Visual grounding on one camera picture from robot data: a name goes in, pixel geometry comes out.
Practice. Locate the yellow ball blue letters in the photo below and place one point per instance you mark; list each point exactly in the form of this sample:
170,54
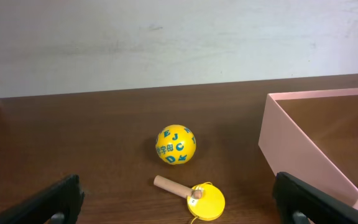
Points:
175,144

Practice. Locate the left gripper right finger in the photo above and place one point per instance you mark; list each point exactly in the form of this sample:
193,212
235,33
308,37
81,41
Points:
299,202

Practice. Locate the white cardboard box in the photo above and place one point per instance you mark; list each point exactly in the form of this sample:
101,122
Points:
313,135

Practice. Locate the yellow disc wooden handle toy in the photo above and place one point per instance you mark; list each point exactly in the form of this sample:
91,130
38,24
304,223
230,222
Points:
204,201

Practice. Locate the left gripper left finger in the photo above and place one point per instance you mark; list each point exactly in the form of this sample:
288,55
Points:
64,197

